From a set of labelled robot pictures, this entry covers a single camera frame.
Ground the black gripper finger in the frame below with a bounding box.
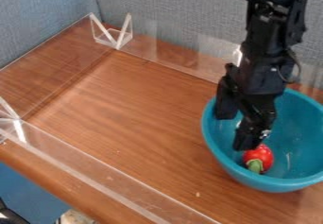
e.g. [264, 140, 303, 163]
[215, 84, 239, 120]
[232, 117, 273, 151]

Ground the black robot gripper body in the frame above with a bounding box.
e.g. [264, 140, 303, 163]
[216, 52, 300, 128]

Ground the red toy strawberry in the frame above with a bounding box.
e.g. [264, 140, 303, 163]
[241, 144, 273, 174]

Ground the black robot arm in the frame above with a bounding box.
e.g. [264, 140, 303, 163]
[215, 0, 308, 151]

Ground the blue plastic bowl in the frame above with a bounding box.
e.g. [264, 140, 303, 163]
[200, 89, 323, 193]

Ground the clear acrylic back barrier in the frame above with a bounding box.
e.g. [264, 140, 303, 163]
[86, 12, 323, 99]

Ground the clear acrylic barrier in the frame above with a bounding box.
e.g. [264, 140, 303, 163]
[86, 12, 323, 99]
[0, 97, 220, 224]

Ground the clear acrylic front barrier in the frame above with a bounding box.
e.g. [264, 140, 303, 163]
[0, 97, 220, 224]

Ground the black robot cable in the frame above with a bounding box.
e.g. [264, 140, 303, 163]
[275, 47, 303, 84]

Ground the clear acrylic corner bracket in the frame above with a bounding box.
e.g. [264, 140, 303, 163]
[89, 13, 133, 50]

